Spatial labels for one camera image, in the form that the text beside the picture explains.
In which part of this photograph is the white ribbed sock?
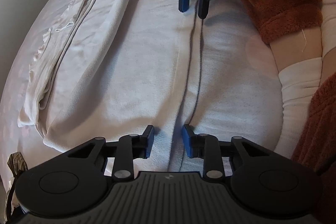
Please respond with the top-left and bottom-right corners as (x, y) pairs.
(278, 55), (324, 114)

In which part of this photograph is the white zip jacket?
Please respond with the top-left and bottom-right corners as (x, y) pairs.
(42, 0), (285, 172)

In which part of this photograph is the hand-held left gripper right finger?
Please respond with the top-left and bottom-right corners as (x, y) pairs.
(182, 124), (290, 182)

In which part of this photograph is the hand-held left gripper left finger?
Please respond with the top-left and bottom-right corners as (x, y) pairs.
(47, 125), (155, 182)

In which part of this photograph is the fleece robe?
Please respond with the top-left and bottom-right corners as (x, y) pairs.
(290, 76), (336, 182)

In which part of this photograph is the cream sweatshirt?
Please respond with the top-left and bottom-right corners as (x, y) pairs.
(17, 0), (124, 128)

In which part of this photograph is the olive striped garment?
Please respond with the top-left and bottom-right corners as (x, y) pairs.
(7, 152), (29, 180)

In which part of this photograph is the person's leg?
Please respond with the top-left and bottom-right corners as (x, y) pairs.
(270, 28), (324, 71)

